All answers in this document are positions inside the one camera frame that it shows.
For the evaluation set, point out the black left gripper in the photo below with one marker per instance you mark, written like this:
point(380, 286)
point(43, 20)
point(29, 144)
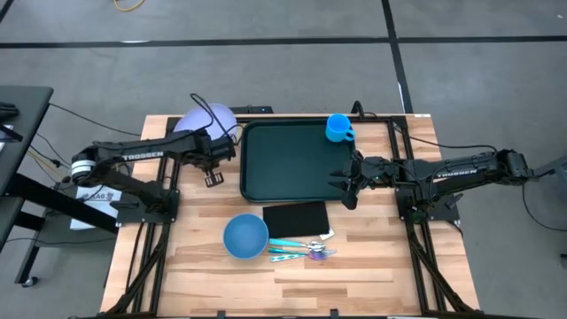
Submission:
point(217, 150)

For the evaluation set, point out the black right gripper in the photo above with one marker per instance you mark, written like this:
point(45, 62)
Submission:
point(374, 173)

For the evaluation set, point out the lavender plate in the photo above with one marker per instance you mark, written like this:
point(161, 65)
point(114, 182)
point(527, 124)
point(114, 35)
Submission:
point(186, 124)

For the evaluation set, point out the cyan mug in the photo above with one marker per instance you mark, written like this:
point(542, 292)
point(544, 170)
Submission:
point(336, 128)

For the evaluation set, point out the black cloth napkin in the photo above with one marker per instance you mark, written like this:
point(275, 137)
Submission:
point(294, 220)

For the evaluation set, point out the blue bowl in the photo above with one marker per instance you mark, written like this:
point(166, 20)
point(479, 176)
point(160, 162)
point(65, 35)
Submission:
point(246, 237)

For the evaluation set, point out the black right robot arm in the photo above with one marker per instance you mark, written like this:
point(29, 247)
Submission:
point(460, 173)

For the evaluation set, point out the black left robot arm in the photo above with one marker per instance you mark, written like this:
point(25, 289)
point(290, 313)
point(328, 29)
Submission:
point(142, 155)

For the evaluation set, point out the dark green plastic tray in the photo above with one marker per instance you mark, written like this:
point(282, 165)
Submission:
point(288, 159)

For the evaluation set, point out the black power strip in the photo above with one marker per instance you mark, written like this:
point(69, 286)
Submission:
point(257, 109)

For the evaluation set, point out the black table clamp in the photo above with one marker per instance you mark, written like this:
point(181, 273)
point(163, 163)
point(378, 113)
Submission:
point(356, 108)
point(220, 314)
point(334, 314)

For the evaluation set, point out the white paper sheet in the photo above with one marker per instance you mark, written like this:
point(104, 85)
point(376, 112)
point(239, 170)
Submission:
point(88, 208)

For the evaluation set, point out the black side table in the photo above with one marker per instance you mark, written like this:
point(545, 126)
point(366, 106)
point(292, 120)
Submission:
point(22, 115)

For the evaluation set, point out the grey metal stand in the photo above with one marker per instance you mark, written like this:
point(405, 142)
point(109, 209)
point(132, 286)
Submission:
point(553, 166)

